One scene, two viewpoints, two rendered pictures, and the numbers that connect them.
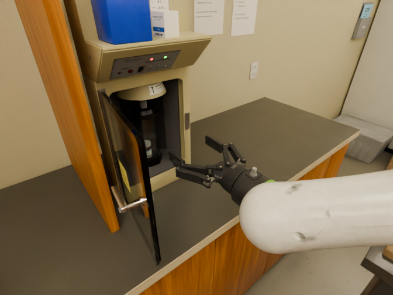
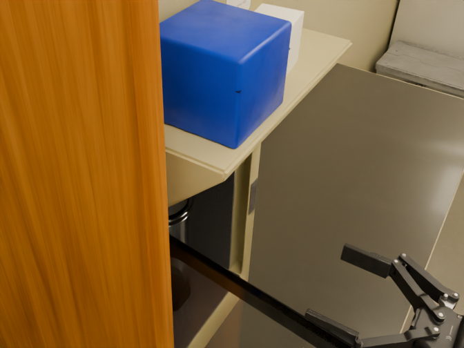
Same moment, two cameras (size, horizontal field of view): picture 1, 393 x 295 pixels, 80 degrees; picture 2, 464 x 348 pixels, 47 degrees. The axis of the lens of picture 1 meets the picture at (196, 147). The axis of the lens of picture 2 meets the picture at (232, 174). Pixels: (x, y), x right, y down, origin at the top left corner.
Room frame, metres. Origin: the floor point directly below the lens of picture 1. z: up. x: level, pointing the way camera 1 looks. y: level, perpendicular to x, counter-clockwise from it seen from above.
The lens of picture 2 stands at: (0.21, 0.34, 1.80)
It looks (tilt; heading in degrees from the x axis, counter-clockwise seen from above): 39 degrees down; 337
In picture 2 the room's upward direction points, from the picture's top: 3 degrees clockwise
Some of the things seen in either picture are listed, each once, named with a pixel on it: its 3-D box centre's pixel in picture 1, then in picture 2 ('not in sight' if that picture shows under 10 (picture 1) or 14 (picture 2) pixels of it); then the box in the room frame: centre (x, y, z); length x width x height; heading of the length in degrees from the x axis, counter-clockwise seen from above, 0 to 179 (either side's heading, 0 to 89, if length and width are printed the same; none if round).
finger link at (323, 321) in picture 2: (176, 160); (330, 329); (0.53, 0.05, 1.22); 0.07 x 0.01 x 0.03; 38
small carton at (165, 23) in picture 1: (165, 23); (273, 40); (0.71, 0.08, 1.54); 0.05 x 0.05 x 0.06; 46
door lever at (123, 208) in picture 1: (126, 196); not in sight; (0.41, 0.17, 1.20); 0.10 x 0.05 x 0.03; 31
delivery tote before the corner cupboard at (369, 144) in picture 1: (356, 138); (426, 88); (2.47, -1.93, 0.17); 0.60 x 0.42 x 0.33; 36
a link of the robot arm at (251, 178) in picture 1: (252, 188); not in sight; (0.41, -0.13, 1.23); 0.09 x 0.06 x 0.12; 128
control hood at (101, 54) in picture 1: (155, 57); (251, 117); (0.68, 0.11, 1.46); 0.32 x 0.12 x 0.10; 128
